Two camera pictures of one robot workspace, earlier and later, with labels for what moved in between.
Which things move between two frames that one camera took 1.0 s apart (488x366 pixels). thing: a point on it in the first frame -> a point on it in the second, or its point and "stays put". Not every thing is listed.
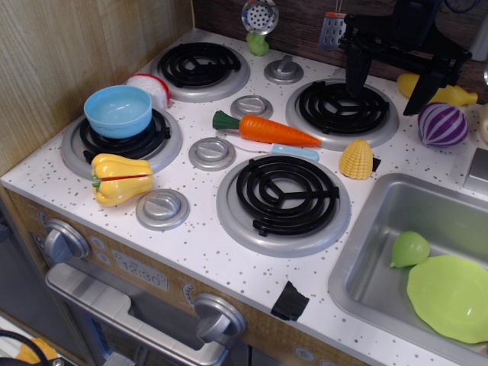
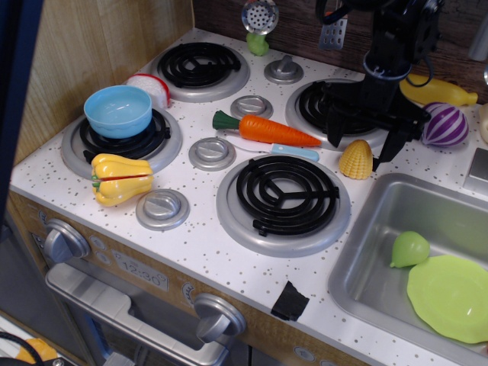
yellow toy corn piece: [355, 160] stays put
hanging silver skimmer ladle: [260, 17] stays put
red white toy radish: [155, 88] stays put
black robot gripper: [412, 31] -> [378, 103]
